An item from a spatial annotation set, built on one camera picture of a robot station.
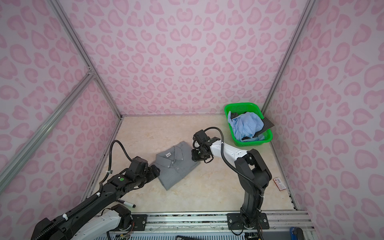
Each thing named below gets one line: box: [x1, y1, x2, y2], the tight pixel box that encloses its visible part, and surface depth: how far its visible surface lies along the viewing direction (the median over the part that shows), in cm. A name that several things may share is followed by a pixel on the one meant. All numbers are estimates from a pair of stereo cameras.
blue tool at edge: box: [289, 226, 304, 240], surface depth 68 cm
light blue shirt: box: [227, 111, 265, 141], surface depth 97 cm
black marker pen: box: [117, 199, 136, 208], surface depth 80 cm
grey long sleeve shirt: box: [150, 141, 201, 191], surface depth 91 cm
